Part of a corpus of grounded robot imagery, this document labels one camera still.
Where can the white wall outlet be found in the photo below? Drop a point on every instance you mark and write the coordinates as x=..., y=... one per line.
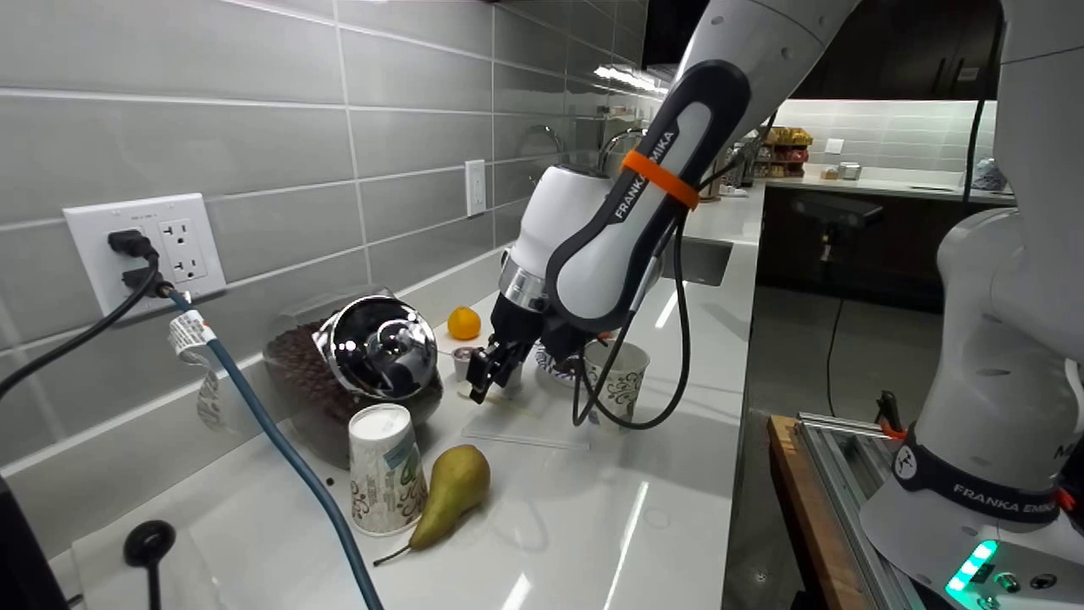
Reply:
x=474, y=188
x=115, y=245

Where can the floral paper cup upright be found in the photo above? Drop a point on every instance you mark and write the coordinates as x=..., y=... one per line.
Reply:
x=617, y=375

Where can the small cup dark content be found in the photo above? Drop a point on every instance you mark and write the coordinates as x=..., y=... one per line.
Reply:
x=462, y=359

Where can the shiny metal kettle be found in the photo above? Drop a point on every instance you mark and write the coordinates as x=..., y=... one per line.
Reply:
x=377, y=348

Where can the black suction cup mount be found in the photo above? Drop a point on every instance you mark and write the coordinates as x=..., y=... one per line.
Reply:
x=146, y=547

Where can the orange fruit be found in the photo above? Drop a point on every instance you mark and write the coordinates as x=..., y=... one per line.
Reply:
x=462, y=322

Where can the white wall outlet left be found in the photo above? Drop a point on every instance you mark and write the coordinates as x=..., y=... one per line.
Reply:
x=115, y=245

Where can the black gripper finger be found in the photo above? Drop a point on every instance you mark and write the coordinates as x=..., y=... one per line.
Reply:
x=480, y=376
x=506, y=375

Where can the white wall outlet far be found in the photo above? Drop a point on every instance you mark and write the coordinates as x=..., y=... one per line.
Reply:
x=474, y=188

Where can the kitchen sink basin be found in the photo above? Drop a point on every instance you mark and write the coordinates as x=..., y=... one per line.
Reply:
x=694, y=260

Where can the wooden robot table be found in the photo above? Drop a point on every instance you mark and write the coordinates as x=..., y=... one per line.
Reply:
x=822, y=483

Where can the green pear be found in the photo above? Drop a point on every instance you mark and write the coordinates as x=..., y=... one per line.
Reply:
x=462, y=483

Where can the floral paper cup upside down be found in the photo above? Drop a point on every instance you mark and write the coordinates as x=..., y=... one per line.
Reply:
x=384, y=470

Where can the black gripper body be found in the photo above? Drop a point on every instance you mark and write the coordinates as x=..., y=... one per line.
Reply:
x=516, y=330

